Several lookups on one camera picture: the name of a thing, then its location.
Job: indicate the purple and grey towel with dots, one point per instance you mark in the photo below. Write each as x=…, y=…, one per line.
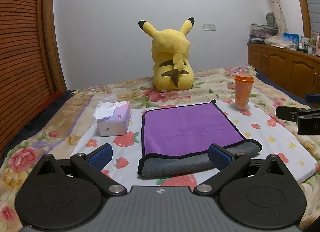
x=176, y=140

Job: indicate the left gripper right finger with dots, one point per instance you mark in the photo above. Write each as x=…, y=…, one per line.
x=230, y=166

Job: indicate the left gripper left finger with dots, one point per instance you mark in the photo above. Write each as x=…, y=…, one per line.
x=90, y=166

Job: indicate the wooden louvered wardrobe door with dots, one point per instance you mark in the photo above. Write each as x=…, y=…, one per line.
x=31, y=73

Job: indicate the yellow Pikachu plush toy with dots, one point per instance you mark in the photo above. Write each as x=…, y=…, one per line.
x=170, y=50

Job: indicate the floral bed blanket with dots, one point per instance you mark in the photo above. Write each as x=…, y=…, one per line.
x=60, y=126

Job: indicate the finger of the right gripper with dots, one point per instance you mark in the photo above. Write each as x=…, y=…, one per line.
x=295, y=114
x=312, y=98

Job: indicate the white fruit print cloth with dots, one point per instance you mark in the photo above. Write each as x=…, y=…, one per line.
x=254, y=124

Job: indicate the white wall switch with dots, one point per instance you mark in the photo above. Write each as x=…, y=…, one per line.
x=209, y=27

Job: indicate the pink tissue box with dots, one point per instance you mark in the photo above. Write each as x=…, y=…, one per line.
x=112, y=118

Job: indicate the orange plastic cup with lid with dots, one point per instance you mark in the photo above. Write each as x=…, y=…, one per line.
x=243, y=87

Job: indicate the stack of folded fabrics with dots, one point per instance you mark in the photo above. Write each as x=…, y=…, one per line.
x=259, y=33

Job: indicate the blue picture card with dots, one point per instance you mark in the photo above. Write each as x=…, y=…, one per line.
x=291, y=38

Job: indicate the wooden sideboard cabinet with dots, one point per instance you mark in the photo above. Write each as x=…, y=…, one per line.
x=296, y=72

